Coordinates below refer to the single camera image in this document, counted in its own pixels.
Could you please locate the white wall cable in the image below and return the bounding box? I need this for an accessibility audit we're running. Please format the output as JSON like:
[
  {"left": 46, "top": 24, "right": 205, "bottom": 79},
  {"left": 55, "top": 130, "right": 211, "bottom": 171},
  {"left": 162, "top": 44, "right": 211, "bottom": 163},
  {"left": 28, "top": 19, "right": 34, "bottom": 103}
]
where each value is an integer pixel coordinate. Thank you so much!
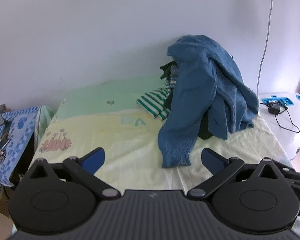
[{"left": 256, "top": 0, "right": 275, "bottom": 95}]

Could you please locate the blue knit sweater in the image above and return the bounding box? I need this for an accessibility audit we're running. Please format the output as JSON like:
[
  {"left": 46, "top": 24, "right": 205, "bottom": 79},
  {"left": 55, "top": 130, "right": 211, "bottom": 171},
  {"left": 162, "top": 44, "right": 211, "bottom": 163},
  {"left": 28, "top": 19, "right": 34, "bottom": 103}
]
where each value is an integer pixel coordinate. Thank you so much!
[{"left": 158, "top": 34, "right": 260, "bottom": 168}]

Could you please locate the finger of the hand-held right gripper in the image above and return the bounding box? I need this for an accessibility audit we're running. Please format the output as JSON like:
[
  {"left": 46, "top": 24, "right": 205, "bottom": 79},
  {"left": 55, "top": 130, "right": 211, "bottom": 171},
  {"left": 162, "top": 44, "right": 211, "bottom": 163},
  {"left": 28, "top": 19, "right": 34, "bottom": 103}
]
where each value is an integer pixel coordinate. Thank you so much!
[{"left": 274, "top": 160, "right": 300, "bottom": 189}]

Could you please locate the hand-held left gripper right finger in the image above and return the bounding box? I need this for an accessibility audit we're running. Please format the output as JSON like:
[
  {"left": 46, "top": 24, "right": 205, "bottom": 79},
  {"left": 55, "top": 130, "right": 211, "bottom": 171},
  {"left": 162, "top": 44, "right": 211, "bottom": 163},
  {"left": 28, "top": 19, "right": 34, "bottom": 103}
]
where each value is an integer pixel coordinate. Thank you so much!
[{"left": 187, "top": 147, "right": 286, "bottom": 200}]

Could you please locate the pale green cloth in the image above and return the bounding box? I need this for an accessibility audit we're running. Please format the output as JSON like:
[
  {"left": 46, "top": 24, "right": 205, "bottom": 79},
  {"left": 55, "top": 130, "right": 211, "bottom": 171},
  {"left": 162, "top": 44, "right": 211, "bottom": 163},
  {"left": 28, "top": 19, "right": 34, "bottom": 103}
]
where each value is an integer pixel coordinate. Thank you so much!
[{"left": 36, "top": 105, "right": 56, "bottom": 145}]

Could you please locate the grey blue striped knit garment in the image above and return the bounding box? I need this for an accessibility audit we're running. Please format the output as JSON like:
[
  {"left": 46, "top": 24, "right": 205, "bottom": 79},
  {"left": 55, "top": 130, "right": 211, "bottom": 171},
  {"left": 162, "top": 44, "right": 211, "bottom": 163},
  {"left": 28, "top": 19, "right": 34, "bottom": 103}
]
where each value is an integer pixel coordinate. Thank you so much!
[{"left": 169, "top": 65, "right": 179, "bottom": 90}]

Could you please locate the dark green garment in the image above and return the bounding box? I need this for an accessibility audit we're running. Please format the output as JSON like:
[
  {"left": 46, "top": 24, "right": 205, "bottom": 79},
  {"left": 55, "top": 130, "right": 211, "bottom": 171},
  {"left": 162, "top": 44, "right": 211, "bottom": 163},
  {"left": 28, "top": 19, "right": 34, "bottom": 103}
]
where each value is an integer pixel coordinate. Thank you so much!
[{"left": 160, "top": 60, "right": 214, "bottom": 140}]

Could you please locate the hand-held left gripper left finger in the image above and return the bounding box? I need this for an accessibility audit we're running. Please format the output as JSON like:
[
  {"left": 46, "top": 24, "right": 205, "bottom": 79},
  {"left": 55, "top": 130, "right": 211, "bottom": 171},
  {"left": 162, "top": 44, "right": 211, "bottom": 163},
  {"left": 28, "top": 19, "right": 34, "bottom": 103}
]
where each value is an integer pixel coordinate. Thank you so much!
[{"left": 27, "top": 147, "right": 120, "bottom": 201}]

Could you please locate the blue plastic part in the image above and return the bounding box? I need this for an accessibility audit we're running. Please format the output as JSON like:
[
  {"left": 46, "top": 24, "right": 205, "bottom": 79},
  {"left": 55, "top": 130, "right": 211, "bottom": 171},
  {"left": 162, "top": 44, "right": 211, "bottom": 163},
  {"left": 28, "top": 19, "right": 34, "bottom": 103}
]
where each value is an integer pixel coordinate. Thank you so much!
[{"left": 262, "top": 95, "right": 294, "bottom": 107}]

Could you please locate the bunch of keys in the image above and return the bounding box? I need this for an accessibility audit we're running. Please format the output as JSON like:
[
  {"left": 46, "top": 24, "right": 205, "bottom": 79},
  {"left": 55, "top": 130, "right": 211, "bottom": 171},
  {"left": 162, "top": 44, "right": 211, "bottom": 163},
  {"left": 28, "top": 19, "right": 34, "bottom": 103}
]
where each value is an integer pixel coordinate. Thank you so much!
[{"left": 0, "top": 133, "right": 10, "bottom": 171}]

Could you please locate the black power adapter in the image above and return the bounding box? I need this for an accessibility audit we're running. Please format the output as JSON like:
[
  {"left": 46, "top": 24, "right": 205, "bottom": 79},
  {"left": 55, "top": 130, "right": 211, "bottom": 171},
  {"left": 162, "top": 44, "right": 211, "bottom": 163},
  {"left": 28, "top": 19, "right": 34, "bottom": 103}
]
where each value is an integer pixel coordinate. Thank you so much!
[{"left": 268, "top": 102, "right": 300, "bottom": 133}]

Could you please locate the blue checkered cloth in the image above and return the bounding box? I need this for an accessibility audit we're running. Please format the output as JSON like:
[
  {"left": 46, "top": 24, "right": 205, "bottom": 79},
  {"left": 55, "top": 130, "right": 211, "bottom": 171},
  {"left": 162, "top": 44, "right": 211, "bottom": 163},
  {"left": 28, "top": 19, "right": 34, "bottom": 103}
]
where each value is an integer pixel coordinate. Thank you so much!
[{"left": 0, "top": 106, "right": 42, "bottom": 187}]

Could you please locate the white side table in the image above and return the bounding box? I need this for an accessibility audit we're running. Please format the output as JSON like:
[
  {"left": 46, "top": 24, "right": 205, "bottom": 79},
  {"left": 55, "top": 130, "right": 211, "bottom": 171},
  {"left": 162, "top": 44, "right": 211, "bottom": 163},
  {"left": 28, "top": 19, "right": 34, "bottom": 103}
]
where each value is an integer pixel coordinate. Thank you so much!
[{"left": 257, "top": 91, "right": 300, "bottom": 160}]

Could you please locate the green white striped shirt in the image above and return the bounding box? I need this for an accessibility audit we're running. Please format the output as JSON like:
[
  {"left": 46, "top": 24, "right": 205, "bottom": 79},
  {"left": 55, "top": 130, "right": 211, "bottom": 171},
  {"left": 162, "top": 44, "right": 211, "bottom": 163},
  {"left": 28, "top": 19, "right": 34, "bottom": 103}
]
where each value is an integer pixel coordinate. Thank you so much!
[{"left": 136, "top": 86, "right": 174, "bottom": 120}]

